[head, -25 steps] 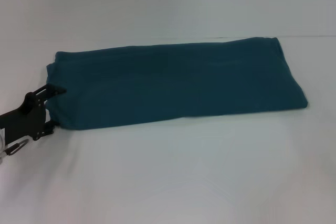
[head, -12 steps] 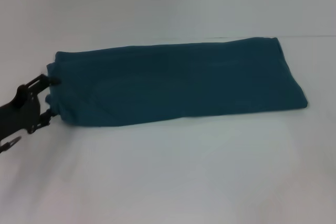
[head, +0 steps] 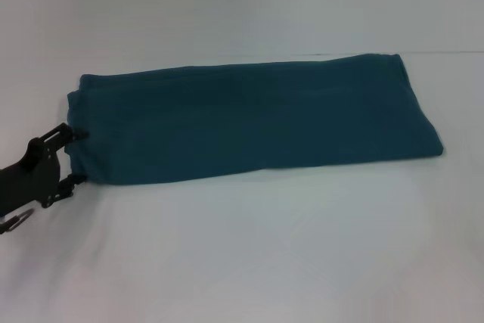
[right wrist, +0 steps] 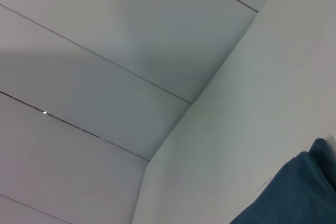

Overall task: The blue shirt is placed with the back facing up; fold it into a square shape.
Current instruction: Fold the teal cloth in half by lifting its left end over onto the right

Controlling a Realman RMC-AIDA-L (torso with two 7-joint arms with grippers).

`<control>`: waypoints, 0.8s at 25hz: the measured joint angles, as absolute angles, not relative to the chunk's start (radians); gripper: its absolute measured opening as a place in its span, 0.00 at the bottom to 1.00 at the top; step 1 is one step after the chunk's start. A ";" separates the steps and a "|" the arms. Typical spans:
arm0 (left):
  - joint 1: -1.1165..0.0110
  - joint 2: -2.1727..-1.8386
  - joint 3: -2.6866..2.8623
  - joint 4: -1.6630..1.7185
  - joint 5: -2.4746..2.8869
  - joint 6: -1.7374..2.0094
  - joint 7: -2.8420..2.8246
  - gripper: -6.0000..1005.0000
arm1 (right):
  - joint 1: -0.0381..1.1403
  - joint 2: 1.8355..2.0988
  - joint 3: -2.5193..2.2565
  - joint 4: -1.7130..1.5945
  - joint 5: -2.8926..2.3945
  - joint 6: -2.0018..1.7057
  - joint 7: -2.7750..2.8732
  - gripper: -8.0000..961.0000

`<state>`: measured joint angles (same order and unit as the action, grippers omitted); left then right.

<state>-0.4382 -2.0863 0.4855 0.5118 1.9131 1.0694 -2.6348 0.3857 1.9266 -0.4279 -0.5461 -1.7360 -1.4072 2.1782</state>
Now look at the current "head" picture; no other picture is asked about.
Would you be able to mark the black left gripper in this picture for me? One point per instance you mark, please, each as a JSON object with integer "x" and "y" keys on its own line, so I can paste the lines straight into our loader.
{"x": 26, "y": 175}

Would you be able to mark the teal blue shirt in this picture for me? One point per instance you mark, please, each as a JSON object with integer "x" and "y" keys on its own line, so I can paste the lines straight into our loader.
{"x": 246, "y": 126}

